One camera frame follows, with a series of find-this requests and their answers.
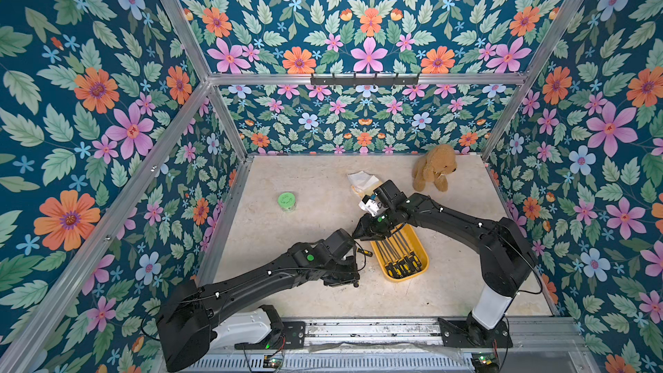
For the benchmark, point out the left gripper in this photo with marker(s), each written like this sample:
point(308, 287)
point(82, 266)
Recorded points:
point(350, 276)

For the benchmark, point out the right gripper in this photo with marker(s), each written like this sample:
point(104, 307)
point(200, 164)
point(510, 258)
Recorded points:
point(371, 225)

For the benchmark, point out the file tool eight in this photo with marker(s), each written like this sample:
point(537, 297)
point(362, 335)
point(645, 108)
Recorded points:
point(364, 252)

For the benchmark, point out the file tool seven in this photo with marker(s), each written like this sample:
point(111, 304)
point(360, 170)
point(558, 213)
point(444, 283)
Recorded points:
point(380, 259)

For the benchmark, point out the file tool five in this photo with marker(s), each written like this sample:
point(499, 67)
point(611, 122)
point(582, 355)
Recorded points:
point(392, 262)

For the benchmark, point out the file tool four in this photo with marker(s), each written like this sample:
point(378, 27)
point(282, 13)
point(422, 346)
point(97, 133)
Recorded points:
point(392, 250)

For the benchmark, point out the file tool six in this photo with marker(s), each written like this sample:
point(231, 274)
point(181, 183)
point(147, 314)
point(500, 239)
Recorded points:
point(380, 248)

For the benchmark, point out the yellow plastic storage box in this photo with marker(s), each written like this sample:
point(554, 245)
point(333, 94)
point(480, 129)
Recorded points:
point(418, 248)

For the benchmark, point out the file tool one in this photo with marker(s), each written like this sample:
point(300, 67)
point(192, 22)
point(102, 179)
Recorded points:
point(417, 258)

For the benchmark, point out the file tool two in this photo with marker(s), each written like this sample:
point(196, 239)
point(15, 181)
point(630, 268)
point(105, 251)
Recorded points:
point(408, 252)

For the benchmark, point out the file tool three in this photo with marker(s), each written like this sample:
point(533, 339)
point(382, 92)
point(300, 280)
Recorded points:
point(406, 269)

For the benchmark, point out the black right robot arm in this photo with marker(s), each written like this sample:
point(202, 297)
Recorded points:
point(506, 257)

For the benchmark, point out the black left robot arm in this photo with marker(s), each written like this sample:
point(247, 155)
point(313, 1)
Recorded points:
point(187, 318)

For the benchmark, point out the tissue pack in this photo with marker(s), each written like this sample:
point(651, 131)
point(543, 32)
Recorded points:
point(363, 184)

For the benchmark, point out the green round lid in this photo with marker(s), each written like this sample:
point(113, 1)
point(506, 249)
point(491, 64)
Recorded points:
point(287, 201)

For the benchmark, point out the brown plush teddy bear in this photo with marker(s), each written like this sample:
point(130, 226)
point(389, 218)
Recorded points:
point(434, 167)

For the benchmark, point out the perforated metal vent strip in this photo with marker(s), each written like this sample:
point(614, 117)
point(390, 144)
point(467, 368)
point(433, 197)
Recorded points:
point(349, 362)

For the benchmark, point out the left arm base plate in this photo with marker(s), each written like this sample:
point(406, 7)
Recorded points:
point(290, 336)

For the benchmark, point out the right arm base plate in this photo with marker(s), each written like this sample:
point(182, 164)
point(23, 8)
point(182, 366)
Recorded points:
point(468, 333)

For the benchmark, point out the black hook rail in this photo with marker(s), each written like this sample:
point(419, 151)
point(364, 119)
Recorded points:
point(349, 80)

